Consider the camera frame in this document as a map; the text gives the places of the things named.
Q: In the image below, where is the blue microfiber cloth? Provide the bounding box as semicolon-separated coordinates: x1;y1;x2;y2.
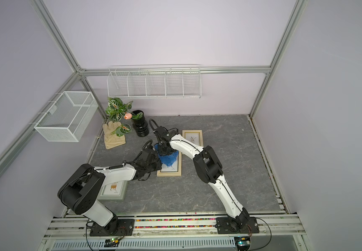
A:
154;143;179;168

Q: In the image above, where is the gold frame with deer print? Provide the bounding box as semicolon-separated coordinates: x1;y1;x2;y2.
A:
157;153;182;177

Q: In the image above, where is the gold frame with plant print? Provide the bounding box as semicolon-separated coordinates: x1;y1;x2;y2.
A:
182;130;204;147

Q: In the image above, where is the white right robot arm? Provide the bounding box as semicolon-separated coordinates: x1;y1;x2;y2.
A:
153;126;251;231

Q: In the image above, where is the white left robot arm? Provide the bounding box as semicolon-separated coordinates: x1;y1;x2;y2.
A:
57;146;162;228

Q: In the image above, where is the glossy black vase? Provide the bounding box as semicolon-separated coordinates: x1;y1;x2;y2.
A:
132;110;149;137

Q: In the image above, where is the cream work glove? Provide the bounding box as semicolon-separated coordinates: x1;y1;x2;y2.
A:
103;121;126;150

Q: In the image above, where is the green artificial plant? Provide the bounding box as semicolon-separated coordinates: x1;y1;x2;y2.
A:
105;97;144;137

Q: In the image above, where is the green picture frame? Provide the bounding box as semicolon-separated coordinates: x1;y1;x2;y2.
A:
97;181;128;201

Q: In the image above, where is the white wire wall shelf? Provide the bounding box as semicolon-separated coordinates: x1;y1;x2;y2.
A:
107;64;202;99

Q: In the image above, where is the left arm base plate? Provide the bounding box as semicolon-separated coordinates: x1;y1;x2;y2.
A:
90;218;135;237

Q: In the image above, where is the aluminium rail base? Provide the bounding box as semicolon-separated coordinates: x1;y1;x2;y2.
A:
38;211;313;251

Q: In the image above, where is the white wire basket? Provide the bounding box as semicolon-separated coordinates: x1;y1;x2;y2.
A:
34;91;98;142

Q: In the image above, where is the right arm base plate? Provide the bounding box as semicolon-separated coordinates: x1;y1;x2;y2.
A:
215;217;259;235

